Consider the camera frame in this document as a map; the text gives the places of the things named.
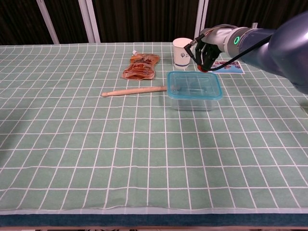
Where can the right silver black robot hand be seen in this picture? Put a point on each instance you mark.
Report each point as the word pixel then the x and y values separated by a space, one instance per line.
pixel 216 36

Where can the blue plastic lid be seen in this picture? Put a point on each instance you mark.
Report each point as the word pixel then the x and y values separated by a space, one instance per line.
pixel 192 84

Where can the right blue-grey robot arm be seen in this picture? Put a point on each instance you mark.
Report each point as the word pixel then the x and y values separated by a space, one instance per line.
pixel 276 48

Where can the clear plastic container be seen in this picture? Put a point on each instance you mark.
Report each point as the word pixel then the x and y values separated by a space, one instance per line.
pixel 192 104

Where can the blue photo card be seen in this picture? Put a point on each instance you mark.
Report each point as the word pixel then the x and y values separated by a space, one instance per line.
pixel 234 68

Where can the white paper cup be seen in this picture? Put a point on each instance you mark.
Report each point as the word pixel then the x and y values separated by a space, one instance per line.
pixel 180 55

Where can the black pleated curtain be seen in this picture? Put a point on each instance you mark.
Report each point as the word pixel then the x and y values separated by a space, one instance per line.
pixel 144 19

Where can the brown sauce pouch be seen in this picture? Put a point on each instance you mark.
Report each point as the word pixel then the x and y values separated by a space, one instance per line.
pixel 140 67

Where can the wooden stick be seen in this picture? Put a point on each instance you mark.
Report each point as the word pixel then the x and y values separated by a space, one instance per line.
pixel 134 91

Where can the green checkered tablecloth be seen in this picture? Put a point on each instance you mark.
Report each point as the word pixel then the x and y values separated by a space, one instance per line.
pixel 72 144

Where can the thin white frame post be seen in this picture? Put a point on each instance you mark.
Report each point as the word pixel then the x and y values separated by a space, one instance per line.
pixel 48 22

